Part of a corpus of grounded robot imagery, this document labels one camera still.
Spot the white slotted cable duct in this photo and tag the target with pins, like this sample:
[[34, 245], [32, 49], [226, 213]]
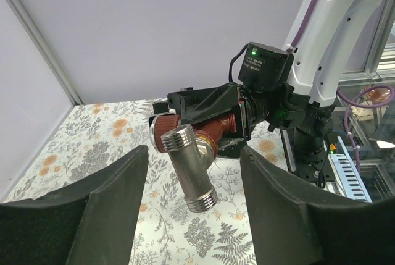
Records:
[[349, 183]]

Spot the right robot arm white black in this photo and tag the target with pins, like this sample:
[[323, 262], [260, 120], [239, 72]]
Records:
[[292, 88]]

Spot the brown water faucet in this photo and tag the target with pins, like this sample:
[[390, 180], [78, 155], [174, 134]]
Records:
[[167, 134]]

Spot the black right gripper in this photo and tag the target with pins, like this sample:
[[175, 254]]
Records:
[[199, 107]]

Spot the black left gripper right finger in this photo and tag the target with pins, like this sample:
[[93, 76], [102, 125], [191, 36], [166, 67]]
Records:
[[294, 222]]

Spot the chrome threaded pipe nipple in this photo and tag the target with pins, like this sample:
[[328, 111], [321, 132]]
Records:
[[191, 164]]

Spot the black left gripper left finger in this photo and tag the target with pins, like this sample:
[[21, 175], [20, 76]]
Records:
[[91, 221]]

